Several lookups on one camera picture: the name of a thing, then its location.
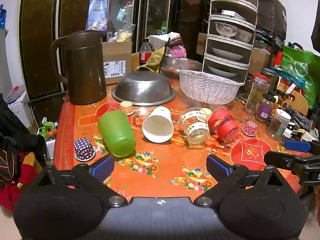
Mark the brown plastic pitcher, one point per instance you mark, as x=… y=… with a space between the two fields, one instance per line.
x=85 y=67

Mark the tall clear glass jar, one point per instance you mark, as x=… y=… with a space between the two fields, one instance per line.
x=255 y=96

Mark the white plate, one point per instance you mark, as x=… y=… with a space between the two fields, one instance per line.
x=222 y=72
x=227 y=53

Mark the black bag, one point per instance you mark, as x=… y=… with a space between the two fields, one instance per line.
x=272 y=15

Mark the small cream cup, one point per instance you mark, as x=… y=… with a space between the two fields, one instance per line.
x=206 y=111

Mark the white cardboard box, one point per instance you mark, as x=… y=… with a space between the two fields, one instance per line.
x=21 y=110

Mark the pink cloth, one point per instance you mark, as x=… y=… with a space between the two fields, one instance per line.
x=178 y=52

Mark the white plastic basket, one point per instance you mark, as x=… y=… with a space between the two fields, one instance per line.
x=207 y=87

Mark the purple polka dot paper cup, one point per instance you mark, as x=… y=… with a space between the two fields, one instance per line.
x=83 y=150

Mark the yellow green cloth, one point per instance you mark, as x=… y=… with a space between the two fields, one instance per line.
x=152 y=61

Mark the green and orange toy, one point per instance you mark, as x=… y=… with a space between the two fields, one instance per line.
x=47 y=131

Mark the dark lid glass jar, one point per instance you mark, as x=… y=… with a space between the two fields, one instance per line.
x=271 y=76

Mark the clear cup with red bands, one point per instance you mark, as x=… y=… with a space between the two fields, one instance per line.
x=223 y=125

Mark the pale ceramic bowl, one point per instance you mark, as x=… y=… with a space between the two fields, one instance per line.
x=246 y=36

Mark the clear cup with white band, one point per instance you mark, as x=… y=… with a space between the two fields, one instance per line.
x=196 y=127

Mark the red cloth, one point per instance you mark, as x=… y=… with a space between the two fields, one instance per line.
x=15 y=190

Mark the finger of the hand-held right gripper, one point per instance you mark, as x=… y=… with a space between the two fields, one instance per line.
x=282 y=160
x=297 y=145

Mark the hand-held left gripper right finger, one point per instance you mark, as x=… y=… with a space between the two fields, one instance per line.
x=218 y=168

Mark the plain cardboard box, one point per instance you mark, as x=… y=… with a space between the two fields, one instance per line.
x=258 y=60

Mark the blue bottle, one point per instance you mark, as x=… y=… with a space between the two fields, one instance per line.
x=2 y=17

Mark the purple label glass jar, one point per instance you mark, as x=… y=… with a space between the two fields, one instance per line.
x=265 y=108

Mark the steel colander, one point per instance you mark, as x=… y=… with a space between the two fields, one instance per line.
x=143 y=87

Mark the dark clothing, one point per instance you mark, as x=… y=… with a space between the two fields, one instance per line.
x=15 y=135

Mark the blue and white snack bag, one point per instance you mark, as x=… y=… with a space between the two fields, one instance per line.
x=97 y=10

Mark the red polka dot paper cup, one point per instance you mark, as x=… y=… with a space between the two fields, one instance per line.
x=250 y=128

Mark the tiered mesh dish rack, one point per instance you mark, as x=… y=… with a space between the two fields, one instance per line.
x=232 y=12

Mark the cardboard box with label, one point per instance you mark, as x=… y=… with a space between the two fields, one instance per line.
x=117 y=55

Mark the steel basin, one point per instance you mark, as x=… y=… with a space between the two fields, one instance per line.
x=180 y=66

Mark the orange polka dot paper cup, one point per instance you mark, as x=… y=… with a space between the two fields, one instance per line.
x=126 y=108

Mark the black patterned cloth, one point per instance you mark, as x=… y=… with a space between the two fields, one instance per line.
x=300 y=118

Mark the bag of yellow snacks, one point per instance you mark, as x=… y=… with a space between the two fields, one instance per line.
x=122 y=36

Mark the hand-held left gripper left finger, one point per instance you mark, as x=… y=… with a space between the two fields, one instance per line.
x=103 y=166

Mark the green shopping bag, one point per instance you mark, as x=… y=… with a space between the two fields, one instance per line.
x=302 y=70

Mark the red printed tablecloth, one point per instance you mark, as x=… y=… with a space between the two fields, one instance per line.
x=162 y=165

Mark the green plastic cup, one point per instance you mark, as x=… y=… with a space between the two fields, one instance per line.
x=117 y=132

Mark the cola bottle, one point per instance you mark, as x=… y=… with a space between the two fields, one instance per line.
x=145 y=53

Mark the white paper cup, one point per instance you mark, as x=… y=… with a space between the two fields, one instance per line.
x=158 y=127

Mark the clear jar with white lid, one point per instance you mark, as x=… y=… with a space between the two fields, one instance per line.
x=278 y=125

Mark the floral ceramic bowl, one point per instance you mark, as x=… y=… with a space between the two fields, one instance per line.
x=225 y=29

